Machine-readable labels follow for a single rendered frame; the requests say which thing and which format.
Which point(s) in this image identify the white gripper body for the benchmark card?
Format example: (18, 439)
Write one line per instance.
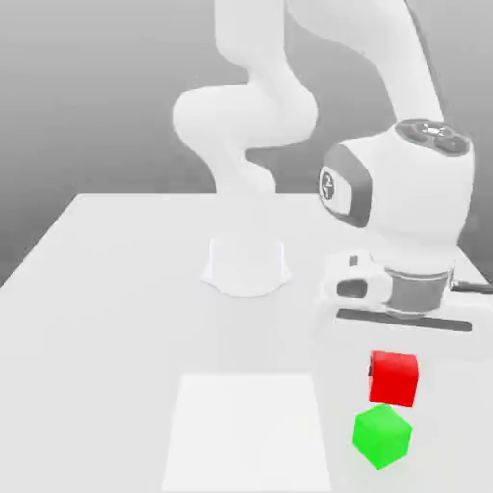
(404, 334)

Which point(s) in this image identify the small red cube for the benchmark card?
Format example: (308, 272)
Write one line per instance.
(393, 379)

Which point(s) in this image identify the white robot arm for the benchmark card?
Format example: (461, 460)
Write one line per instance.
(246, 115)

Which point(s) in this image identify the small green cube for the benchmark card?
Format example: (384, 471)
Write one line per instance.
(382, 437)

